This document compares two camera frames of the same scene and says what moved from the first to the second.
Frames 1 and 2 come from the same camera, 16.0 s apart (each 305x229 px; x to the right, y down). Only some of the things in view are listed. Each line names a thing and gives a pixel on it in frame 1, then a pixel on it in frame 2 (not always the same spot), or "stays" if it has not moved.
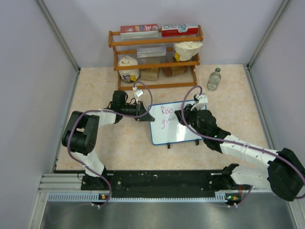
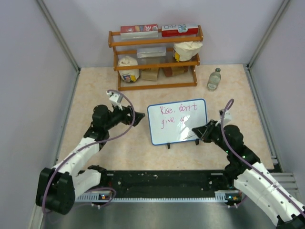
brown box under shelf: [149, 74] stays
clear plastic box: [151, 52] stays
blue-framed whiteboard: [167, 128] stays
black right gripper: [187, 112] → [204, 132]
